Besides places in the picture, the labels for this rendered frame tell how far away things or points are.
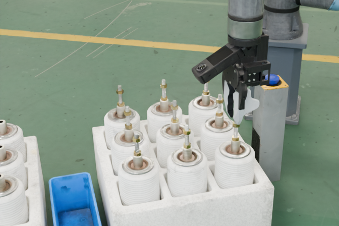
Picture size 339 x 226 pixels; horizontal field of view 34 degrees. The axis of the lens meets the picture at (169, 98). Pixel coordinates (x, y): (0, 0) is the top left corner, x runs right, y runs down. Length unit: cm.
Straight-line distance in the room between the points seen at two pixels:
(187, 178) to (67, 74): 113
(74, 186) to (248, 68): 60
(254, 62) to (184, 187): 33
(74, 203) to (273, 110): 60
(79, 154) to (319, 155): 76
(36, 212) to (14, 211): 6
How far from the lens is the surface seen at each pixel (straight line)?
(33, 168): 147
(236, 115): 127
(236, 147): 134
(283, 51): 185
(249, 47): 124
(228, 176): 135
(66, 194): 156
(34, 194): 139
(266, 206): 140
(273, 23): 183
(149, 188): 130
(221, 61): 120
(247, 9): 117
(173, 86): 218
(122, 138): 141
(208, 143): 144
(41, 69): 240
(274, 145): 161
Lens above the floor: 101
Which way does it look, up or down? 29 degrees down
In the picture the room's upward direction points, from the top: 1 degrees counter-clockwise
